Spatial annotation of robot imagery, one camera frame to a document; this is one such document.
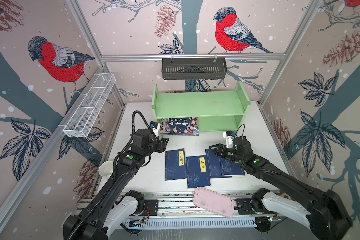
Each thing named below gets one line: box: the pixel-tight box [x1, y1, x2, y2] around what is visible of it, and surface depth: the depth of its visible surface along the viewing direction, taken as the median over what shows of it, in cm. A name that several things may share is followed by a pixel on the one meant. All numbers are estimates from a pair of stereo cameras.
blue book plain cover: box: [205, 149, 232, 179], surface depth 87 cm
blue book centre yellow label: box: [185, 155, 211, 189], surface depth 87 cm
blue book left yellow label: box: [165, 148, 187, 181], surface depth 89 cm
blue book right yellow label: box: [221, 157, 246, 177], surface depth 85 cm
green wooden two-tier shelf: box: [151, 80, 251, 135], surface depth 84 cm
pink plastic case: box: [192, 187, 235, 219], surface depth 74 cm
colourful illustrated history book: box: [160, 117, 200, 136], surface depth 90 cm
